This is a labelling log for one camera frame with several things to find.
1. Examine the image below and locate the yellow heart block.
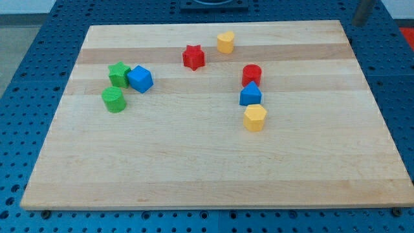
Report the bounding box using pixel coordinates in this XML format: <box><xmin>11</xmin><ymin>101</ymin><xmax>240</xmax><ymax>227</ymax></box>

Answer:
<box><xmin>217</xmin><ymin>31</ymin><xmax>235</xmax><ymax>54</ymax></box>

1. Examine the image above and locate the wooden board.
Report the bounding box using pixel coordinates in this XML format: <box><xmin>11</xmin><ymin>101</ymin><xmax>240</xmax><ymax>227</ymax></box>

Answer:
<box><xmin>20</xmin><ymin>20</ymin><xmax>413</xmax><ymax>210</ymax></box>

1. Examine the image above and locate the yellow hexagon block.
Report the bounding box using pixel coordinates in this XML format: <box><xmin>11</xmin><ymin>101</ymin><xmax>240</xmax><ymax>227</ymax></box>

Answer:
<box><xmin>243</xmin><ymin>104</ymin><xmax>267</xmax><ymax>132</ymax></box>

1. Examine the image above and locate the blue triangle block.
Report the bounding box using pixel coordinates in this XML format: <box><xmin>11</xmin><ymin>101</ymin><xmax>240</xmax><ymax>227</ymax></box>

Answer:
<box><xmin>239</xmin><ymin>81</ymin><xmax>262</xmax><ymax>105</ymax></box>

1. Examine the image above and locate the red star block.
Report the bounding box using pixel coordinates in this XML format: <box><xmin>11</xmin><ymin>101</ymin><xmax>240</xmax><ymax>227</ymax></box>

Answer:
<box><xmin>182</xmin><ymin>45</ymin><xmax>206</xmax><ymax>71</ymax></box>

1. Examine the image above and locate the red cylinder block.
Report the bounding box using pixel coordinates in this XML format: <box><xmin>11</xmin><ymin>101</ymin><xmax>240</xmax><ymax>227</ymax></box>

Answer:
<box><xmin>241</xmin><ymin>64</ymin><xmax>262</xmax><ymax>87</ymax></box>

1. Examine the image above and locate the blue cube block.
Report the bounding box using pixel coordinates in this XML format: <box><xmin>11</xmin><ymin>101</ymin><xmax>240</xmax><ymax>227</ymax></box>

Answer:
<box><xmin>127</xmin><ymin>65</ymin><xmax>153</xmax><ymax>93</ymax></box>

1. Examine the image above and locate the green cylinder block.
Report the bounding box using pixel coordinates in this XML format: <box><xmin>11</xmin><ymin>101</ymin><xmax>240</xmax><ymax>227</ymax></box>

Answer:
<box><xmin>101</xmin><ymin>86</ymin><xmax>126</xmax><ymax>113</ymax></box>

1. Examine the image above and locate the green star block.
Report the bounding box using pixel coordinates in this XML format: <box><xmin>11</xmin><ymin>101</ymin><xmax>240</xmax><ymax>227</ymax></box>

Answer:
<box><xmin>108</xmin><ymin>61</ymin><xmax>131</xmax><ymax>88</ymax></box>

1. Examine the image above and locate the grey metal rod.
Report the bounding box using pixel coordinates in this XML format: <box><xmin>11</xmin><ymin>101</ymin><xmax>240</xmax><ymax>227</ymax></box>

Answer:
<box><xmin>351</xmin><ymin>0</ymin><xmax>376</xmax><ymax>27</ymax></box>

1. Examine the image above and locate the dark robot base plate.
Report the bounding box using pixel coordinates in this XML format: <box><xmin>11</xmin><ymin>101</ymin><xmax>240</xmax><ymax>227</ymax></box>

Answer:
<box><xmin>179</xmin><ymin>0</ymin><xmax>249</xmax><ymax>12</ymax></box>

